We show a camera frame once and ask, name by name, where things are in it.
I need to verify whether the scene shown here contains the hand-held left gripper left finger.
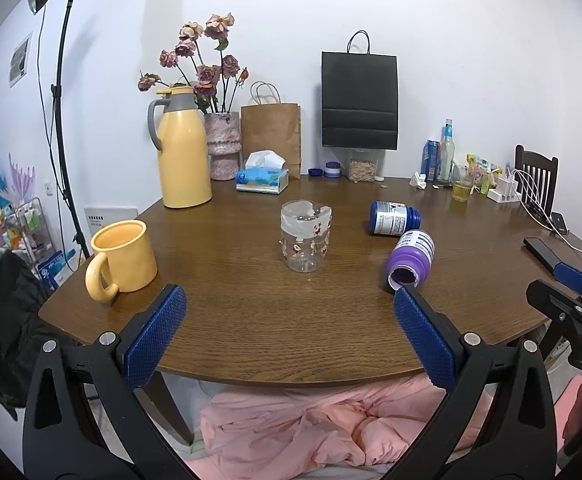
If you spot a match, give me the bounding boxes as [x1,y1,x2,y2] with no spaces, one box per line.
[22,284,192,480]

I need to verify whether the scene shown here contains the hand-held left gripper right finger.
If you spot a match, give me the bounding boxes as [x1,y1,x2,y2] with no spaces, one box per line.
[393,285,556,480]

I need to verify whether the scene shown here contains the clear printed glass cup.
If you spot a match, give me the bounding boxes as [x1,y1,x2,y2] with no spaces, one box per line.
[279,200,333,274]

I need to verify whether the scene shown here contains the long black flat device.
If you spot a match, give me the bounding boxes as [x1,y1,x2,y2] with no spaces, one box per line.
[523,237,572,277]

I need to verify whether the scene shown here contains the purple pill bottle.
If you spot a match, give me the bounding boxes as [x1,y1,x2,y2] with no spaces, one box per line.
[387,229,436,292]

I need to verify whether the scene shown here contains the yellow mug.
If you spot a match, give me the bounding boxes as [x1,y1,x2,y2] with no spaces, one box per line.
[84,220,158,304]

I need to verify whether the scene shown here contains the dark wooden chair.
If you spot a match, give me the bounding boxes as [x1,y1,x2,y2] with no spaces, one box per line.
[515,144,559,216]

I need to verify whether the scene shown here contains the white charging station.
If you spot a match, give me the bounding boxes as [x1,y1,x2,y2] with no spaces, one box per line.
[487,170,522,204]

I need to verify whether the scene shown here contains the blue pill bottle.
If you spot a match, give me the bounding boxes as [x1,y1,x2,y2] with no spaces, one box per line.
[368,201,422,237]

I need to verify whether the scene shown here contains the blue paper pack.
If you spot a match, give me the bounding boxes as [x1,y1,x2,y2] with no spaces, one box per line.
[36,249,79,289]

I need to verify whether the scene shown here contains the pink blanket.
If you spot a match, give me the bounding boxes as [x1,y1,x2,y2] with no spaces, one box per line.
[186,374,582,480]

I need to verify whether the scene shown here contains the glass of yellow liquid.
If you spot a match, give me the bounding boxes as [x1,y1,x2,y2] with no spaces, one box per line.
[452,165,473,203]

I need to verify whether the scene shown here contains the pile of snack packets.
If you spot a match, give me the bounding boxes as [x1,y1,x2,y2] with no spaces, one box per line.
[466,154,502,187]

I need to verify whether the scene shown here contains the black cloth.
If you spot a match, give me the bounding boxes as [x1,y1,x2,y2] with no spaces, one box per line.
[0,250,79,422]

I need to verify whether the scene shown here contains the blue drink can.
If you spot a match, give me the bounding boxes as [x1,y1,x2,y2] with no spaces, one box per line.
[420,139,442,181]

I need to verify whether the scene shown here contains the clear glass bottle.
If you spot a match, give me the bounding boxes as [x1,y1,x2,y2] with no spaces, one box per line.
[438,119,456,183]

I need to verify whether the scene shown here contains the clear grain container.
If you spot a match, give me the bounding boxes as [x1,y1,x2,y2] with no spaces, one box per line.
[347,148,385,182]

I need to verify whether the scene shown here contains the yellow thermos jug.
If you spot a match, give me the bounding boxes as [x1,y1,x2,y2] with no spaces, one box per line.
[147,86,213,209]

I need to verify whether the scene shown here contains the blue tissue box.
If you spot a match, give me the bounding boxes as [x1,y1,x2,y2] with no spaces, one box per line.
[235,150,290,194]

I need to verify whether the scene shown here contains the pink ribbed vase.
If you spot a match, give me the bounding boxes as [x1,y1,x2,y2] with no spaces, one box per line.
[204,112,242,181]

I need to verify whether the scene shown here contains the purple plastic hanger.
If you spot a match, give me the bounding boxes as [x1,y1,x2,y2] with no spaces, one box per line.
[8,152,37,202]

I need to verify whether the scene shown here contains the brown paper bag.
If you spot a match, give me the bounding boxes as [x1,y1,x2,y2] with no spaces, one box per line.
[240,81,302,181]

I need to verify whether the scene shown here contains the black light stand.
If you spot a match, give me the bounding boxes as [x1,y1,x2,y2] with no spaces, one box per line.
[50,0,92,261]

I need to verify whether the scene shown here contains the black paper bag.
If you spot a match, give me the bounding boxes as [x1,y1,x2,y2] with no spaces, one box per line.
[321,30,400,151]

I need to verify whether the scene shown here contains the dried rose bouquet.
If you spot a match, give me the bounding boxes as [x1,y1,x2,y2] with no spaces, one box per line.
[138,11,250,115]

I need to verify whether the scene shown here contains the white charging cables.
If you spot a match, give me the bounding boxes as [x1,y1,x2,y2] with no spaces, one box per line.
[513,169,582,273]

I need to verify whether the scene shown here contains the metal wire rack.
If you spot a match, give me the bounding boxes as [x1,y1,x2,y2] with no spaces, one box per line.
[1,199,58,281]

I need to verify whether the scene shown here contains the wall poster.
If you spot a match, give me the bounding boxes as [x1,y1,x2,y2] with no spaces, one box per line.
[8,31,33,88]

